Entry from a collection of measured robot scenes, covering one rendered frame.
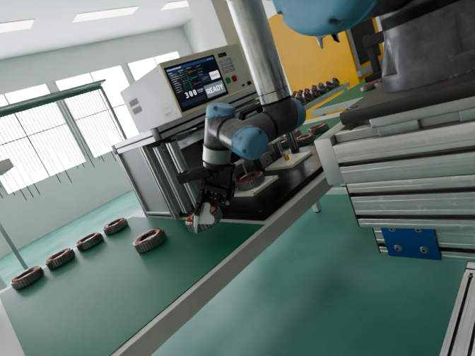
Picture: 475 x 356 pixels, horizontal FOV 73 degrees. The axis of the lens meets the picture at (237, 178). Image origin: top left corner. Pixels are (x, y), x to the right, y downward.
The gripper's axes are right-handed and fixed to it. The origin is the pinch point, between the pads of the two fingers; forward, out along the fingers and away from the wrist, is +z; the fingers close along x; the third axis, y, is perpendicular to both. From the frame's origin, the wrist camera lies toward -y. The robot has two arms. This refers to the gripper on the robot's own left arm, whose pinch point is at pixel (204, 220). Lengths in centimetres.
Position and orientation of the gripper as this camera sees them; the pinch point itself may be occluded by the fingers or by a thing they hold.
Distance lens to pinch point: 98.1
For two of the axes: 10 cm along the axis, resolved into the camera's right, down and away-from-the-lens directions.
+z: -1.1, 9.0, 4.3
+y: 9.3, 2.4, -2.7
